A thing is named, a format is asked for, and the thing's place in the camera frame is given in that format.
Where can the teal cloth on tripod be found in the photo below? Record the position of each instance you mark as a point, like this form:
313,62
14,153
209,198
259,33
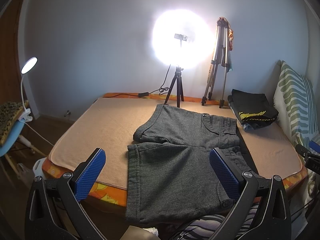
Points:
229,65

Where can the light blue chair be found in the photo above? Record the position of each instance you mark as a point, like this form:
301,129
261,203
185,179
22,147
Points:
13,136

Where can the striped purple black pants legs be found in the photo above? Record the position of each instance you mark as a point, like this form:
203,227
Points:
205,226

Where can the bright ring light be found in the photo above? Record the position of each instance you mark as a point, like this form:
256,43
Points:
182,38

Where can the beige blanket on bed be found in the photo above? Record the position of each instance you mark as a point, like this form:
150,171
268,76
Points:
105,129

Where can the leopard print cloth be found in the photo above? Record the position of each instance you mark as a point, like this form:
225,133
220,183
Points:
10,113

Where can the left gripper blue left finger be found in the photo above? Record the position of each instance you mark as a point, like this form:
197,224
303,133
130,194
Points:
75,186

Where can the grey knit shorts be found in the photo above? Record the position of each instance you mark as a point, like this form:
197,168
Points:
169,174

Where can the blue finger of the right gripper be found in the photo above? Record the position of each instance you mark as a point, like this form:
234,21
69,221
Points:
314,146

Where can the black folded garment yellow print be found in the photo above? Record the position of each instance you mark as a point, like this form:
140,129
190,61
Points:
252,107

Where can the black small tripod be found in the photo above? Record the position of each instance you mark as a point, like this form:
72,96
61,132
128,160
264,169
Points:
177,79

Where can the blue folded jeans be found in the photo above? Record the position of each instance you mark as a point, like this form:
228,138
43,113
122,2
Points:
250,125

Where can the orange cloth on tripod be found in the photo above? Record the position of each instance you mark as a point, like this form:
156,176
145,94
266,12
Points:
222,21

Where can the white clip desk lamp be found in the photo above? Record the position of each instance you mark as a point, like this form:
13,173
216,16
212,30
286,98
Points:
27,97

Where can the green striped white pillow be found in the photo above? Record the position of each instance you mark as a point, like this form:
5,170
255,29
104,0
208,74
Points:
294,100

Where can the silver tall tripod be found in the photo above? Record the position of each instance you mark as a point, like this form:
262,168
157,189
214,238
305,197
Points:
219,58

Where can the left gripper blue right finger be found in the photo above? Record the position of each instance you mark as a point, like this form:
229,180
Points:
241,187

